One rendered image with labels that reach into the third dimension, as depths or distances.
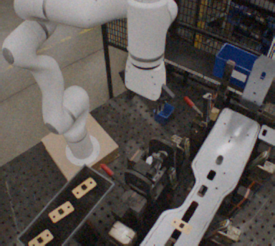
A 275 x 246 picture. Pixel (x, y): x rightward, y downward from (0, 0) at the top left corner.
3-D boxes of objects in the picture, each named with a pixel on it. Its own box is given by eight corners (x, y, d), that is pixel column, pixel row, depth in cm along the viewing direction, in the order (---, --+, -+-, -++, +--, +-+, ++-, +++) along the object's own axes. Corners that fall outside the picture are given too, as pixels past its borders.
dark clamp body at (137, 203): (140, 241, 115) (140, 220, 86) (118, 226, 120) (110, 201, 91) (152, 224, 121) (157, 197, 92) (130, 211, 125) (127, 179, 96)
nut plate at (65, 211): (54, 223, 77) (53, 221, 76) (48, 214, 79) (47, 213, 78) (74, 209, 80) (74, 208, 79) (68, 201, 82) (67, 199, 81)
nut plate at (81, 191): (78, 199, 83) (77, 197, 82) (71, 191, 85) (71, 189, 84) (97, 184, 87) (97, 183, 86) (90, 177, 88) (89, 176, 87)
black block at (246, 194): (232, 224, 119) (253, 205, 97) (214, 214, 123) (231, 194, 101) (238, 211, 123) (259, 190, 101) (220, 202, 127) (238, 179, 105)
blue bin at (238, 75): (259, 97, 132) (267, 79, 122) (210, 74, 143) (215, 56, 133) (266, 80, 141) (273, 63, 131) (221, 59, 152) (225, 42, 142)
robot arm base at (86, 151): (60, 146, 139) (50, 128, 124) (88, 129, 145) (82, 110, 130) (76, 172, 129) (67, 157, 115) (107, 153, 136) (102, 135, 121)
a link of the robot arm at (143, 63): (119, 50, 58) (119, 60, 61) (152, 64, 55) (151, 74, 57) (140, 34, 63) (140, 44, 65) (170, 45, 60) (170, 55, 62)
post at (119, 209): (126, 240, 115) (121, 217, 85) (117, 234, 117) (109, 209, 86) (132, 232, 118) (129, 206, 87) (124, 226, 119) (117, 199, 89)
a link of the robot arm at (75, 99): (58, 137, 121) (43, 107, 102) (79, 109, 131) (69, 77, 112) (78, 147, 118) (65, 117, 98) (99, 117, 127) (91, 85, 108)
